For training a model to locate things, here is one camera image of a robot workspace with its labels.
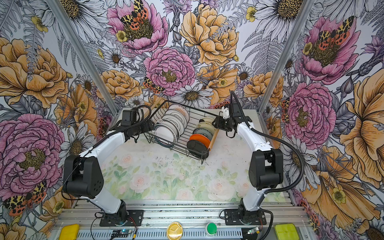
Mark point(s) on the aluminium corner post left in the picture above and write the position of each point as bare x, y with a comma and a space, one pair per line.
64, 21

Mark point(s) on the gold round button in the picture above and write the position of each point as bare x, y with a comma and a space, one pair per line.
174, 231

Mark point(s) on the white plate green rim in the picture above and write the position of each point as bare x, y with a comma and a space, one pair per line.
175, 123

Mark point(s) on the beige small plate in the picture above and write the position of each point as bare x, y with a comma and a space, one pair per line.
207, 126

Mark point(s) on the white plate blue rim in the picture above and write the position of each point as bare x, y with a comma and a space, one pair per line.
165, 134

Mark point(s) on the small circuit board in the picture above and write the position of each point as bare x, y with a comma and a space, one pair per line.
123, 233

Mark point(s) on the white plate grey pattern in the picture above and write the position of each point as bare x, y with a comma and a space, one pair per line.
179, 113

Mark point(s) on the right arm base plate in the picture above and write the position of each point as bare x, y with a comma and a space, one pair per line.
234, 217

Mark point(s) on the black wire dish rack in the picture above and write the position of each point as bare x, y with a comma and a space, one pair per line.
159, 109

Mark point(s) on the lime green button right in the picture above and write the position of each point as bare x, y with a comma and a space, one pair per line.
286, 232

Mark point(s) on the dark grey small plate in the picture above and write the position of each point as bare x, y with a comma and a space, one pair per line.
204, 132

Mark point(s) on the cream small plate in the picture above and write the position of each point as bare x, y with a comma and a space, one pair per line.
207, 120

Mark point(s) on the white plate orange pattern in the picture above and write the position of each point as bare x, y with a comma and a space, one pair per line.
180, 109

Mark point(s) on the green round button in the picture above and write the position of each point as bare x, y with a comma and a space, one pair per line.
211, 229

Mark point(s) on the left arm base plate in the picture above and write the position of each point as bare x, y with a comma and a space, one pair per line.
129, 218

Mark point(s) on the black small plate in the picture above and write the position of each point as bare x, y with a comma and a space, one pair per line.
197, 149

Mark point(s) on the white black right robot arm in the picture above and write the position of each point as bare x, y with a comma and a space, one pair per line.
266, 165

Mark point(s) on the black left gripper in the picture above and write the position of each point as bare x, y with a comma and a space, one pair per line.
145, 126

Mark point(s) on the yellow button left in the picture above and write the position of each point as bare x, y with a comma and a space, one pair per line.
69, 232

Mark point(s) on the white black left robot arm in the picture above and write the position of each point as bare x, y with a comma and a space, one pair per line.
83, 176

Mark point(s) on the orange small plate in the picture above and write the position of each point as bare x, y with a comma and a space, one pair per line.
202, 139

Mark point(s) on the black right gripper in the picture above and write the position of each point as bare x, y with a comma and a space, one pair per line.
219, 120

